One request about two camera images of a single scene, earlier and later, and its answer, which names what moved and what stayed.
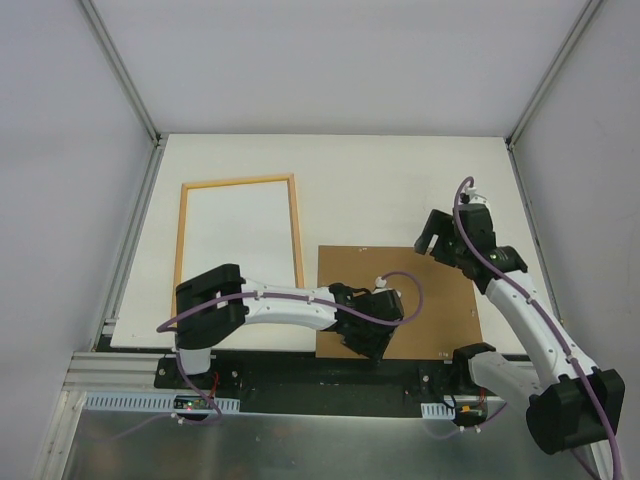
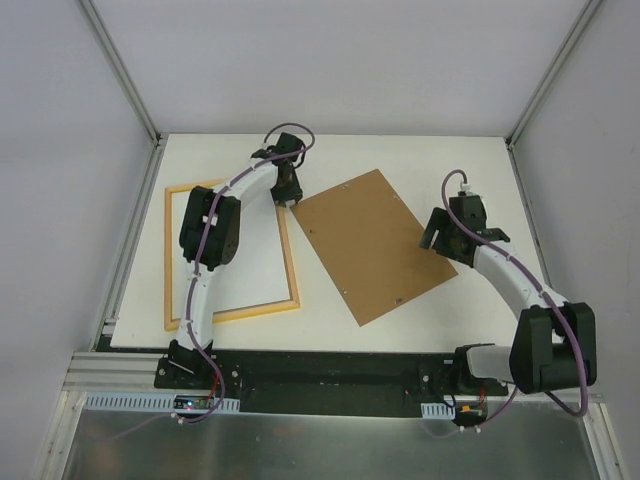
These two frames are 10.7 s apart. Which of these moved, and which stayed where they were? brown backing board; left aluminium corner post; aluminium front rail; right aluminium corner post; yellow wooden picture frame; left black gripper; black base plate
Moved: yellow wooden picture frame; left black gripper; brown backing board
Stayed: right aluminium corner post; left aluminium corner post; black base plate; aluminium front rail
